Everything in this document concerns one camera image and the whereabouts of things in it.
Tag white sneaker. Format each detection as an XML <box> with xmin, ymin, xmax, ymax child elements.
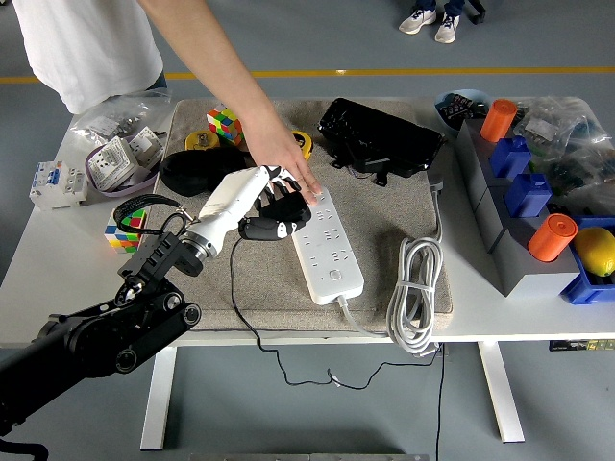
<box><xmin>433</xmin><ymin>12</ymin><xmax>463</xmax><ymax>45</ymax></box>
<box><xmin>398</xmin><ymin>7</ymin><xmax>438</xmax><ymax>36</ymax></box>

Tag light blue bowl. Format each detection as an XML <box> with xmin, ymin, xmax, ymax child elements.
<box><xmin>433</xmin><ymin>88</ymin><xmax>495</xmax><ymax>138</ymax></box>

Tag yellow lemon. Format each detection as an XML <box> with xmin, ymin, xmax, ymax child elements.
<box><xmin>574</xmin><ymin>227</ymin><xmax>615</xmax><ymax>278</ymax></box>

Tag stickerless Rubik's cube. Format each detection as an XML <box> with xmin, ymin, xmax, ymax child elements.
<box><xmin>104</xmin><ymin>206</ymin><xmax>148</xmax><ymax>255</ymax></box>

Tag black hanging cable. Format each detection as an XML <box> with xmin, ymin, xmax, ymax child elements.
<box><xmin>434</xmin><ymin>343</ymin><xmax>447</xmax><ymax>461</ymax></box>

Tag black plastic tray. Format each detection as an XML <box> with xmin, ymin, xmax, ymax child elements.
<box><xmin>317</xmin><ymin>97</ymin><xmax>447</xmax><ymax>186</ymax></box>

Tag white power strip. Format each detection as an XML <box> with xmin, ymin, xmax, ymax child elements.
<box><xmin>290</xmin><ymin>186</ymin><xmax>365</xmax><ymax>305</ymax></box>

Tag white wall socket small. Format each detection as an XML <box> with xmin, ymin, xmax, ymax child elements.
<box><xmin>128</xmin><ymin>125</ymin><xmax>166</xmax><ymax>168</ymax></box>

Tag blue block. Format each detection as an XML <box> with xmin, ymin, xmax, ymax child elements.
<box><xmin>488</xmin><ymin>135</ymin><xmax>532</xmax><ymax>181</ymax></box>
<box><xmin>503</xmin><ymin>172</ymin><xmax>554</xmax><ymax>219</ymax></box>

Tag black yellow label strip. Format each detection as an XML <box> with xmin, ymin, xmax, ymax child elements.
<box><xmin>549</xmin><ymin>339</ymin><xmax>615</xmax><ymax>353</ymax></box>

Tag lilac bowl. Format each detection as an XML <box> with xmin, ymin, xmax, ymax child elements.
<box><xmin>85</xmin><ymin>136</ymin><xmax>167</xmax><ymax>199</ymax></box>

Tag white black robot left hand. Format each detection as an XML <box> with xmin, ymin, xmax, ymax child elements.
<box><xmin>188</xmin><ymin>164</ymin><xmax>309</xmax><ymax>255</ymax></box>

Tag yellow tape measure with sticker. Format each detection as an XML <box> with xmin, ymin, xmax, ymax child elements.
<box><xmin>184</xmin><ymin>130</ymin><xmax>220</xmax><ymax>151</ymax></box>

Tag white circuit breaker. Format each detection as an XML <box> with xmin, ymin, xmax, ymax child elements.
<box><xmin>29</xmin><ymin>159</ymin><xmax>90</xmax><ymax>212</ymax></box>

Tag white wall socket large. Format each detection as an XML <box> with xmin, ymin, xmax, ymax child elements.
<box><xmin>88</xmin><ymin>135</ymin><xmax>141</xmax><ymax>191</ymax></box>

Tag black plug adapter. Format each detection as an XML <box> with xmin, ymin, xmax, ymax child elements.
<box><xmin>257</xmin><ymin>189</ymin><xmax>313</xmax><ymax>231</ymax></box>

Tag orange cylinder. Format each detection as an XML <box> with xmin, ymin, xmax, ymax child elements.
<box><xmin>528</xmin><ymin>213</ymin><xmax>579</xmax><ymax>264</ymax></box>
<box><xmin>480</xmin><ymin>98</ymin><xmax>519</xmax><ymax>144</ymax></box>

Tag clear bag of metal parts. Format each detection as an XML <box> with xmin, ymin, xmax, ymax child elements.
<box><xmin>66</xmin><ymin>89</ymin><xmax>177</xmax><ymax>150</ymax></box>

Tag white-edged Rubik's cube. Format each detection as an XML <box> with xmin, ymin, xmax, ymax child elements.
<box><xmin>207</xmin><ymin>104</ymin><xmax>244</xmax><ymax>147</ymax></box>

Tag person's left hand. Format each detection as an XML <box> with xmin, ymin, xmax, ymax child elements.
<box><xmin>239</xmin><ymin>114</ymin><xmax>324</xmax><ymax>207</ymax></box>

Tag thin black adapter cord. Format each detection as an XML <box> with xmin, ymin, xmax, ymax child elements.
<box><xmin>229</xmin><ymin>237</ymin><xmax>438</xmax><ymax>390</ymax></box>

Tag person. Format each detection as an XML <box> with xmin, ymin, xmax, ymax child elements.
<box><xmin>12</xmin><ymin>0</ymin><xmax>167</xmax><ymax>115</ymax></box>

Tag yellow tape measure black label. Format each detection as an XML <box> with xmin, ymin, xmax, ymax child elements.
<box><xmin>290</xmin><ymin>130</ymin><xmax>314</xmax><ymax>162</ymax></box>

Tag black circuit board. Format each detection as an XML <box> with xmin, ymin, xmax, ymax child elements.
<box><xmin>440</xmin><ymin>93</ymin><xmax>476</xmax><ymax>125</ymax></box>

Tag grey block holder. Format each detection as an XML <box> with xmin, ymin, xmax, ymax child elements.
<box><xmin>455</xmin><ymin>117</ymin><xmax>582</xmax><ymax>300</ymax></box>

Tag black eye mask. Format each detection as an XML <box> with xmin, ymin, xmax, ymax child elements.
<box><xmin>159</xmin><ymin>146</ymin><xmax>251</xmax><ymax>197</ymax></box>

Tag white power strip cable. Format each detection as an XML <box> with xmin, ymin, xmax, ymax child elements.
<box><xmin>338</xmin><ymin>180</ymin><xmax>446</xmax><ymax>359</ymax></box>

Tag clear bag of electronic parts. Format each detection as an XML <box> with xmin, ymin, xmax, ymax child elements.
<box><xmin>513</xmin><ymin>95</ymin><xmax>604</xmax><ymax>159</ymax></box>
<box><xmin>537</xmin><ymin>143</ymin><xmax>615</xmax><ymax>201</ymax></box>

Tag blue storage bin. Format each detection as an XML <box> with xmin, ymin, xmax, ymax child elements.
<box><xmin>559</xmin><ymin>214</ymin><xmax>615</xmax><ymax>306</ymax></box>

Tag white table leg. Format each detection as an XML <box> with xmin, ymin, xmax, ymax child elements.
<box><xmin>139</xmin><ymin>345</ymin><xmax>178</xmax><ymax>451</ymax></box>
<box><xmin>477</xmin><ymin>341</ymin><xmax>526</xmax><ymax>445</ymax></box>

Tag grey-brown mat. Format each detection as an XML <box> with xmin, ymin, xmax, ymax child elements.
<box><xmin>125</xmin><ymin>98</ymin><xmax>455</xmax><ymax>333</ymax></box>

